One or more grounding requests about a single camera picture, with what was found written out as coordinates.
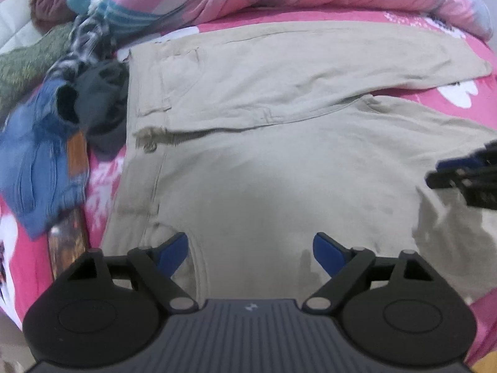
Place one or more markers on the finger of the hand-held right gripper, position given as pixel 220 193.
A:
pixel 454 164
pixel 446 180

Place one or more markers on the black white plaid shirt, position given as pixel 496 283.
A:
pixel 81 46

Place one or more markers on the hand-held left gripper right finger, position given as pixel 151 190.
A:
pixel 328 252

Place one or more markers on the white quilted headboard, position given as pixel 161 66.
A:
pixel 15 19

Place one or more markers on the blue denim shorts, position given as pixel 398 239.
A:
pixel 35 155

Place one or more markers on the pink floral bed blanket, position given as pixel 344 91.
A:
pixel 23 272

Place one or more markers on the blue striped blanket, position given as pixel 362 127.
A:
pixel 116 7

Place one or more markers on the green patterned pillow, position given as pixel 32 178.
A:
pixel 27 66

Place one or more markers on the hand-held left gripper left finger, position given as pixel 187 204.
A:
pixel 174 252

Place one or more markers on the beige pants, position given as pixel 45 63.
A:
pixel 271 163

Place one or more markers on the dark grey garment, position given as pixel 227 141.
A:
pixel 103 101

